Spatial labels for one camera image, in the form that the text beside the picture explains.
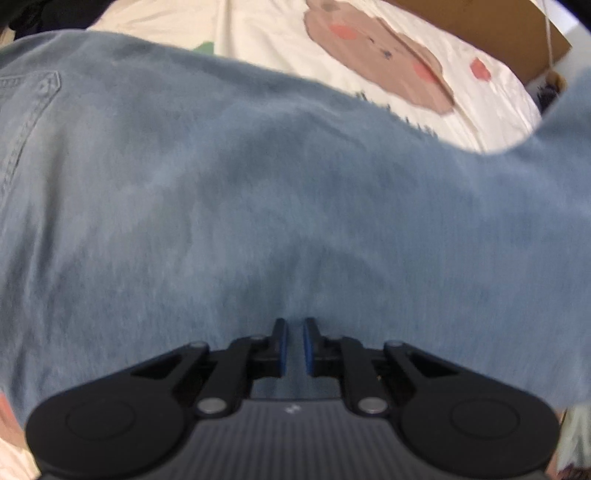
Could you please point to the light blue jeans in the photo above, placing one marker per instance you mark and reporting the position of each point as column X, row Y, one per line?
column 231, row 184

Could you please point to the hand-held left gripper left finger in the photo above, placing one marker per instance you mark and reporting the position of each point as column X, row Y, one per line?
column 281, row 350

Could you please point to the black crumpled cloth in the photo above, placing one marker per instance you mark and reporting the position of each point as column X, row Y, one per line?
column 46, row 14

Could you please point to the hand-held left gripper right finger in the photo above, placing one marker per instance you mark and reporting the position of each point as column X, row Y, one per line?
column 308, row 350

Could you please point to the long cardboard sheet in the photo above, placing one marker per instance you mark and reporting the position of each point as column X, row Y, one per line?
column 485, row 27

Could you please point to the bear print bed sheet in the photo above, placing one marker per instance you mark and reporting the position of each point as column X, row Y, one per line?
column 277, row 32

